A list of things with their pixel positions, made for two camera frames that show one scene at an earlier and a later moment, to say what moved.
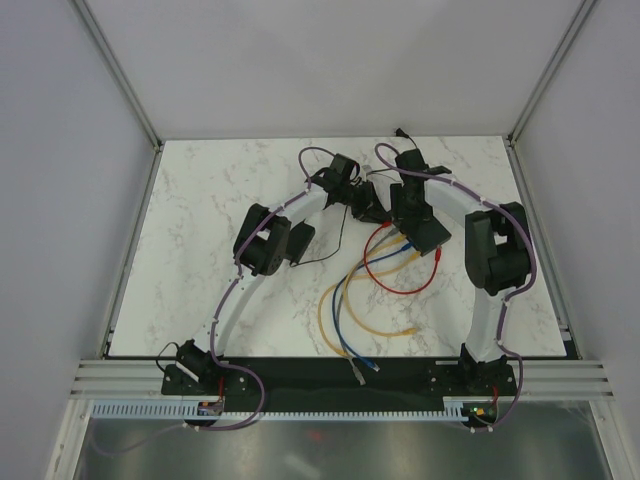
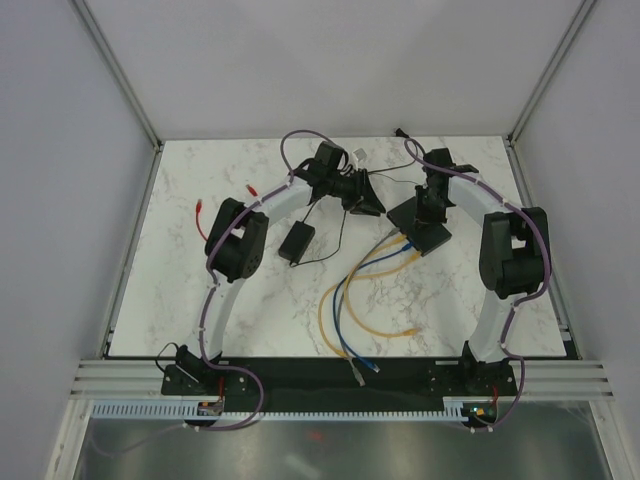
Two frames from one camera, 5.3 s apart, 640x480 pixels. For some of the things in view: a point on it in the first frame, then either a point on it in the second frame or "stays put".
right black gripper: x=399 y=213 to x=421 y=214
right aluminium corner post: x=575 y=27 stays put
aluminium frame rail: x=535 y=379 stays put
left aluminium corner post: x=118 y=71 stays put
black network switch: x=424 y=235 stays put
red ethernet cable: x=438 y=255 to x=199 y=209
